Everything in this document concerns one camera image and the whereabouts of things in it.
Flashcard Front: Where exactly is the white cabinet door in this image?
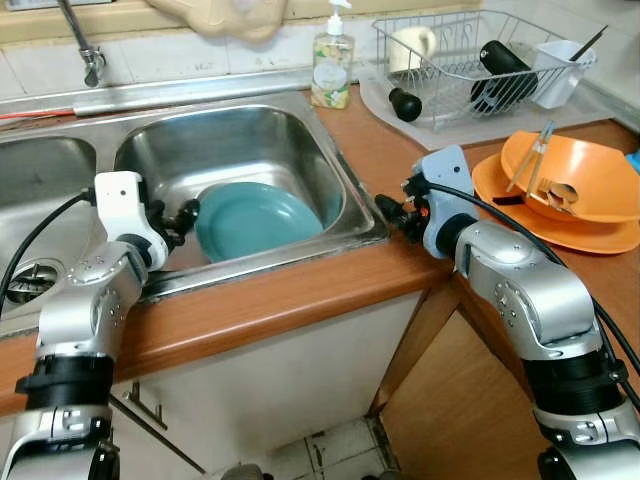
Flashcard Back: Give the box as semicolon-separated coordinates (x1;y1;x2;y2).
100;288;431;480

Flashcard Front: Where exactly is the beige cloth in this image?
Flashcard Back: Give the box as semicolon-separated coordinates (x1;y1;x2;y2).
145;0;292;44

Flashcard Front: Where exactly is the wire dish rack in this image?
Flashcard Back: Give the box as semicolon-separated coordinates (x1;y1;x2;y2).
372;10;599;133

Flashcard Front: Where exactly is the teal plate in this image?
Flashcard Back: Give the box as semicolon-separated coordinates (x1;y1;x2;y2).
195;182;327;264

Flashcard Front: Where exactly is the wooden window frame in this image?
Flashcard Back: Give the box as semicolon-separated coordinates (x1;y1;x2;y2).
0;0;401;47

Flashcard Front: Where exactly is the metal faucet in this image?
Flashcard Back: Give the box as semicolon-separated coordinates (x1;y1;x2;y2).
55;0;107;88

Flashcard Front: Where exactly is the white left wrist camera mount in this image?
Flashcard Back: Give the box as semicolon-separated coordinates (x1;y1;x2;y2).
93;171;169;269

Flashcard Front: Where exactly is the thin red strip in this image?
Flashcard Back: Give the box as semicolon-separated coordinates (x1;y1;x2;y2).
0;106;79;122

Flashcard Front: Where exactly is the floral soap pump bottle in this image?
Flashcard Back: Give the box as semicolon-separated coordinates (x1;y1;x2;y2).
310;0;356;110

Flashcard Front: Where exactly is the orange bowl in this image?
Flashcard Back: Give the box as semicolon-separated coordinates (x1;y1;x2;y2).
500;130;640;224

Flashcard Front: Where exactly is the thin dark utensil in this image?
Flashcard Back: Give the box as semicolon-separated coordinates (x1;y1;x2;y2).
569;25;609;64

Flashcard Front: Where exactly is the brown wooden cabinet door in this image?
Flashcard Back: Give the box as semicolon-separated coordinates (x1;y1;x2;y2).
372;282;549;480

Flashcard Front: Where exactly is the metal cabinet handle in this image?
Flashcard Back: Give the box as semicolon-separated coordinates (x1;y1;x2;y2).
110;380;171;432

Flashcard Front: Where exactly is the black round-ended handle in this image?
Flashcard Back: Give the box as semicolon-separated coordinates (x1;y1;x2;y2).
388;87;425;123

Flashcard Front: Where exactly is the white utensil cup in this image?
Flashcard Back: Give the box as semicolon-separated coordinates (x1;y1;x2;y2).
532;40;598;110

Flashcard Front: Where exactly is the orange plate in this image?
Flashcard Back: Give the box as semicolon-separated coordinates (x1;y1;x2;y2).
471;150;640;256

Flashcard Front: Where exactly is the grey drain mat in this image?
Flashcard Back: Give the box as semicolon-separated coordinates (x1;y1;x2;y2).
357;73;603;152

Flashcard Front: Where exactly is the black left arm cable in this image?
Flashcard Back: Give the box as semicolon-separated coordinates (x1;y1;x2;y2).
0;189;97;306

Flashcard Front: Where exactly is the stainless steel double sink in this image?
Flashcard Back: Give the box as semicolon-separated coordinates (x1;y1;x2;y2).
0;90;392;333

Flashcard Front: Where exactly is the cream mug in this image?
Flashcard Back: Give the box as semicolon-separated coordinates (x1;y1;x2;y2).
388;27;438;74

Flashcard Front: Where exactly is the sink drain strainer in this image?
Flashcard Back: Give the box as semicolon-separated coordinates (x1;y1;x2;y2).
4;261;62;303

